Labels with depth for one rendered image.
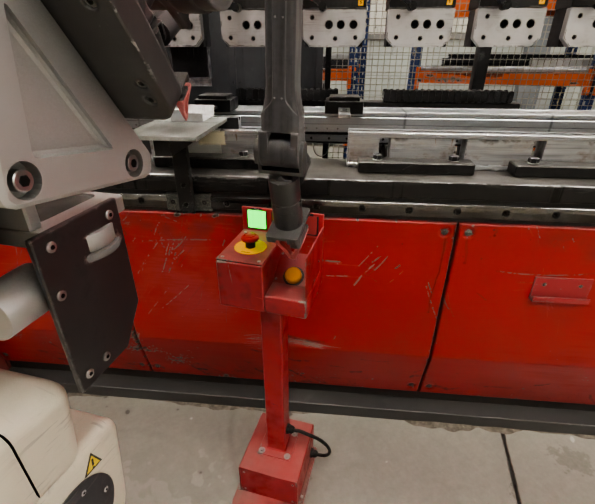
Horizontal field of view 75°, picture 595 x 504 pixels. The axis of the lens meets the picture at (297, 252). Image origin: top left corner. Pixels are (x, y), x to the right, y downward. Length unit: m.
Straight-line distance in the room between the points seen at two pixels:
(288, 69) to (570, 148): 0.85
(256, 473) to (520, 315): 0.88
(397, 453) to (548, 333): 0.60
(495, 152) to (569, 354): 0.66
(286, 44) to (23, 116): 0.48
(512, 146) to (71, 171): 1.11
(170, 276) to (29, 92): 1.07
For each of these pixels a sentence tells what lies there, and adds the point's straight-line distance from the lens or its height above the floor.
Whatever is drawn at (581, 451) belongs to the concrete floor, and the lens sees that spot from 1.71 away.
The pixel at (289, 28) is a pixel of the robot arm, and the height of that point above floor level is 1.20.
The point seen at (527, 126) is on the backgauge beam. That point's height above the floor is 0.95.
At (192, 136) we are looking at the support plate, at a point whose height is 1.00.
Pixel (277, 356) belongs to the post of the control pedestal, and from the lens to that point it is 1.01.
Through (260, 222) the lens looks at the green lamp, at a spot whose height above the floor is 0.80.
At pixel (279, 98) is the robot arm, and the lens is 0.64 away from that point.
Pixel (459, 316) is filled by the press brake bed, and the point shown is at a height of 0.47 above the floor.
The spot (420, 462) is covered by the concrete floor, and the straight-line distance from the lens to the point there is 1.47.
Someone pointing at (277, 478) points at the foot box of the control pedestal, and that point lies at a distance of 1.25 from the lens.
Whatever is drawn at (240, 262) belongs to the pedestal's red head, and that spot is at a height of 0.78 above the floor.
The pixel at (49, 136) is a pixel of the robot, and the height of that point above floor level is 1.14.
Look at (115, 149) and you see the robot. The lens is 0.24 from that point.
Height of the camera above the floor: 1.17
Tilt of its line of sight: 28 degrees down
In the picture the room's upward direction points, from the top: straight up
